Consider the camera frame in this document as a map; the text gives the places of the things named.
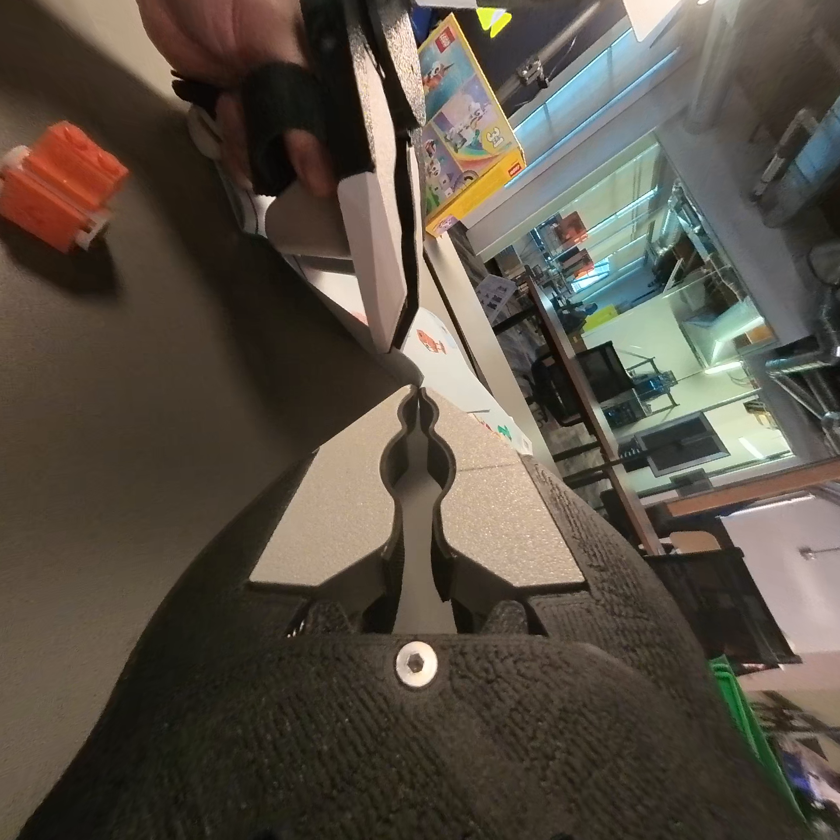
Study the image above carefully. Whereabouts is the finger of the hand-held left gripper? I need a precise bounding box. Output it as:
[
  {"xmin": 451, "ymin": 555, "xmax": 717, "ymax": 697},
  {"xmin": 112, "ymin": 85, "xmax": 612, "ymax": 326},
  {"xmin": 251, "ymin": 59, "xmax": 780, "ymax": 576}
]
[
  {"xmin": 336, "ymin": 128, "xmax": 423, "ymax": 357},
  {"xmin": 264, "ymin": 189, "xmax": 357, "ymax": 261}
]

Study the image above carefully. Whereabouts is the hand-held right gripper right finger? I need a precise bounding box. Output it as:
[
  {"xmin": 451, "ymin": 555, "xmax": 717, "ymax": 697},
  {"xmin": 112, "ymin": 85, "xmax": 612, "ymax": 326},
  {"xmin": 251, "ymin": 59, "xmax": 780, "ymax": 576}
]
[{"xmin": 420, "ymin": 387, "xmax": 590, "ymax": 603}]

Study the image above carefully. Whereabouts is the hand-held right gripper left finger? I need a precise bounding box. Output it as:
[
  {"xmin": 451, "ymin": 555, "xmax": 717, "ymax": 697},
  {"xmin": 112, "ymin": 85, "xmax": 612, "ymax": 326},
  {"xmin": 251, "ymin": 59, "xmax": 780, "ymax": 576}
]
[{"xmin": 248, "ymin": 386, "xmax": 421, "ymax": 632}]

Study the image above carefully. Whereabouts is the orange lego build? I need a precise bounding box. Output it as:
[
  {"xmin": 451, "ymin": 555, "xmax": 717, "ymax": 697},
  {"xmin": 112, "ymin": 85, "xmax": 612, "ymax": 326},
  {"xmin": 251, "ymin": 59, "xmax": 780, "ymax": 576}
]
[{"xmin": 0, "ymin": 120, "xmax": 130, "ymax": 253}]

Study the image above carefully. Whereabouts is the green plastic bin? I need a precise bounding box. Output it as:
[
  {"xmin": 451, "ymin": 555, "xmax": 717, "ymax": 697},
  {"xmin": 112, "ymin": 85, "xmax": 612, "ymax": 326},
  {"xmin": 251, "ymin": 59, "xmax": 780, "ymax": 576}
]
[{"xmin": 707, "ymin": 655, "xmax": 818, "ymax": 840}]

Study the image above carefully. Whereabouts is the yellow lego box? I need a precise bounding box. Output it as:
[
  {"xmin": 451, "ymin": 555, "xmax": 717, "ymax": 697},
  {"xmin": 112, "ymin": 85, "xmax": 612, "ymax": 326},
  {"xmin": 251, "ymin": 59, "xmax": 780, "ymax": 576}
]
[{"xmin": 415, "ymin": 12, "xmax": 527, "ymax": 238}]

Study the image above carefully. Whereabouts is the person's left hand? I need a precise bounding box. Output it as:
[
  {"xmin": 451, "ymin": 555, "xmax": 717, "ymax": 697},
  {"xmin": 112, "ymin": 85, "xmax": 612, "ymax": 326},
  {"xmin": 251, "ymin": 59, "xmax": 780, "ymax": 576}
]
[{"xmin": 134, "ymin": 0, "xmax": 340, "ymax": 198}]

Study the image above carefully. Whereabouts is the white printed sign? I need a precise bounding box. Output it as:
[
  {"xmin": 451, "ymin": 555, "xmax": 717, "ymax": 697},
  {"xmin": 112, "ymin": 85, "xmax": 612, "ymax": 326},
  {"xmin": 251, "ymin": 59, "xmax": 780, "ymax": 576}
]
[{"xmin": 471, "ymin": 276, "xmax": 517, "ymax": 324}]

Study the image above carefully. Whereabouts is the light blue instruction booklet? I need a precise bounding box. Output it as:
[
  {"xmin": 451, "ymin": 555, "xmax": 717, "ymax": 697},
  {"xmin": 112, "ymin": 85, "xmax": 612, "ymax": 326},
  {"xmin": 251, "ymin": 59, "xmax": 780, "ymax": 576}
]
[{"xmin": 282, "ymin": 249, "xmax": 506, "ymax": 427}]

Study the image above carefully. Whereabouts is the long dark wooden table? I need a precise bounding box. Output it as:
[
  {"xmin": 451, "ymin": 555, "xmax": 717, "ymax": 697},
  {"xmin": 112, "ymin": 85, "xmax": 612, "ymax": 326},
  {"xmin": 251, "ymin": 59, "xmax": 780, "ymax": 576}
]
[{"xmin": 525, "ymin": 282, "xmax": 665, "ymax": 557}]

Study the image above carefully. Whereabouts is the black office chair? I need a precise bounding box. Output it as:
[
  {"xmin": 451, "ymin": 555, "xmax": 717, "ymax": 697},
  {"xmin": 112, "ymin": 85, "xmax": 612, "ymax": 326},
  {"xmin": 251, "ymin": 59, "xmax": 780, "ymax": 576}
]
[{"xmin": 525, "ymin": 353, "xmax": 586, "ymax": 427}]

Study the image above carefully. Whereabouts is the black cabinet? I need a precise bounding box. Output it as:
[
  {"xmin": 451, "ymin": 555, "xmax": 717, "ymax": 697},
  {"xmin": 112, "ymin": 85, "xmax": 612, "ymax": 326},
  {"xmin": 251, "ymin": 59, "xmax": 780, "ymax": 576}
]
[{"xmin": 576, "ymin": 341, "xmax": 636, "ymax": 404}]

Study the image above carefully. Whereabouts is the monitor on stand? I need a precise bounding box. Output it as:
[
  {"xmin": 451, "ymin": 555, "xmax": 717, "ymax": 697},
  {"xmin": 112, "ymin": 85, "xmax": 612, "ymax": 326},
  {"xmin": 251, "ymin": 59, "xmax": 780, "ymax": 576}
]
[{"xmin": 633, "ymin": 412, "xmax": 729, "ymax": 478}]

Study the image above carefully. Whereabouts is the black mesh chair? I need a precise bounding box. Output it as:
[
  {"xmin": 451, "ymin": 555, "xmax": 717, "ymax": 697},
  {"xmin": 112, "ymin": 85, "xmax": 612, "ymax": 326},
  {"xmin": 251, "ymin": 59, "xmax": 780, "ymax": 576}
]
[{"xmin": 646, "ymin": 548, "xmax": 800, "ymax": 677}]

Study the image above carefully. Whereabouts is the wooden post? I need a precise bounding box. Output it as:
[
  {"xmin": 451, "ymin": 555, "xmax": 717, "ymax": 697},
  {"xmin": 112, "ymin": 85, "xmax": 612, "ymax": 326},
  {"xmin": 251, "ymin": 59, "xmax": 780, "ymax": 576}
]
[{"xmin": 650, "ymin": 456, "xmax": 840, "ymax": 522}]

